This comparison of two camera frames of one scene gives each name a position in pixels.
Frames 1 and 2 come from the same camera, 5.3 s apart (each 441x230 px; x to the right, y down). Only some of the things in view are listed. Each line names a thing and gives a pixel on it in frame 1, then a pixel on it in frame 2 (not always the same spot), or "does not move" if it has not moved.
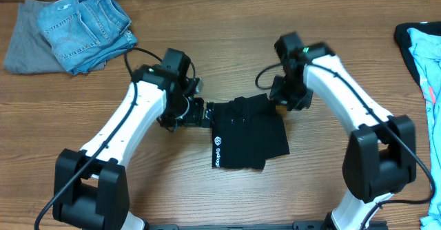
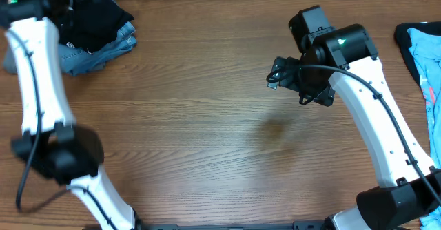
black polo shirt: (247, 131) to (94, 19)
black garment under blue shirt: (403, 38) does not move
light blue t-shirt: (426, 44) does not move
